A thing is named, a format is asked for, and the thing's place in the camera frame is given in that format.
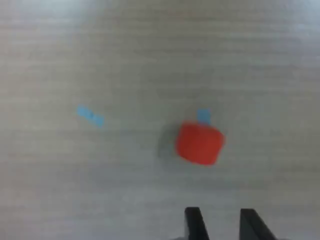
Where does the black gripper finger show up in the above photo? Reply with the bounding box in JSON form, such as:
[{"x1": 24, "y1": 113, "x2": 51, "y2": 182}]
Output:
[
  {"x1": 184, "y1": 206, "x2": 210, "y2": 240},
  {"x1": 239, "y1": 208, "x2": 280, "y2": 240}
]

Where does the small red cube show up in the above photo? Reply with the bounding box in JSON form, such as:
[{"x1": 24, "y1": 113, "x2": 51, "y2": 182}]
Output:
[{"x1": 174, "y1": 120, "x2": 227, "y2": 166}]

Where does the blue tape piece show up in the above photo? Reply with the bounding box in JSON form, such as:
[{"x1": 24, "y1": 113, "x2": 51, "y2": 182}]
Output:
[
  {"x1": 76, "y1": 104, "x2": 105, "y2": 128},
  {"x1": 196, "y1": 108, "x2": 212, "y2": 125}
]

